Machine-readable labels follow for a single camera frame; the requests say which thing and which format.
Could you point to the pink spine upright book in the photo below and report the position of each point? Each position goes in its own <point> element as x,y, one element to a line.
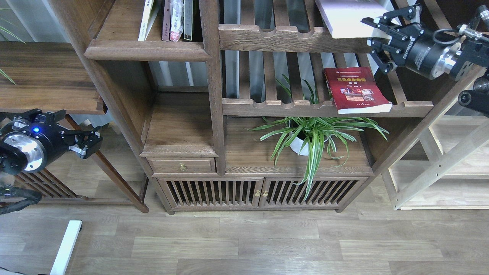
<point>165,20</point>

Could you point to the dark wooden bookshelf cabinet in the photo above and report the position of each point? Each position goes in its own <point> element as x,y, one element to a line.
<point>195,102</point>

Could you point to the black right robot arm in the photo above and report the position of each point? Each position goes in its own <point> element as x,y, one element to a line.
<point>474,45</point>

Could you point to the white book green cover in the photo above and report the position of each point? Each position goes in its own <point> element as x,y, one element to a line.
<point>150,11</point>

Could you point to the red book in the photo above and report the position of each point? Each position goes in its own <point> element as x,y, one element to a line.
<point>355,91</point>

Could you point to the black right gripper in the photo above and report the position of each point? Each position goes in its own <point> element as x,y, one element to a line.
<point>418,52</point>

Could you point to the green spider plant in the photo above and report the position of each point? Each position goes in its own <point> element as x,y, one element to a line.
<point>333,127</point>

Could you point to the green plant leaves left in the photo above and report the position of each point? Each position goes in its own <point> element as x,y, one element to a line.
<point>8,32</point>

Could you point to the white metal leg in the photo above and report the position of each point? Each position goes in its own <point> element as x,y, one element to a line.
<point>66,248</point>

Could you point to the light wooden shelf unit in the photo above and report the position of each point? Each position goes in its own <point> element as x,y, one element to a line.
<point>455,174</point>

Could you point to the white book pink cover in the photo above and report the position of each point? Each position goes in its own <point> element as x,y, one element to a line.
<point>343,18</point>

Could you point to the white plant pot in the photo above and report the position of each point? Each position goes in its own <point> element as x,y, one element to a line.
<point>296,144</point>

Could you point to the dark wooden side table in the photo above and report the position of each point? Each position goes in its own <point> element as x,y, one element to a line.
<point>50,76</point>

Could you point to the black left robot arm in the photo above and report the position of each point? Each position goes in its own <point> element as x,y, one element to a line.
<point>30,197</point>

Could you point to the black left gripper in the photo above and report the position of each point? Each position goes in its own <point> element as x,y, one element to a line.
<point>34,139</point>

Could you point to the dark green upright book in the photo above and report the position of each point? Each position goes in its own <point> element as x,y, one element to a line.
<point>191,19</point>

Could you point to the plastic wrapped white book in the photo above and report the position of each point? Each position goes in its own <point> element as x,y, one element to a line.
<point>176,14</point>

